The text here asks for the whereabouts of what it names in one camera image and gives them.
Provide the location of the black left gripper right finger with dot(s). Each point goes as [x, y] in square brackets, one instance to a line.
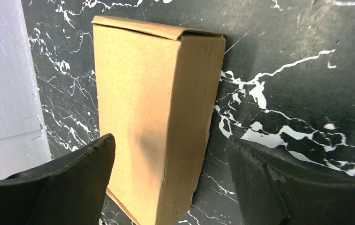
[275, 188]

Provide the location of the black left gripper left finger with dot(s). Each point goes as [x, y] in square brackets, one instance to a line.
[69, 190]

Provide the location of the brown cardboard box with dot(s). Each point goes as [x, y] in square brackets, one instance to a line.
[156, 87]

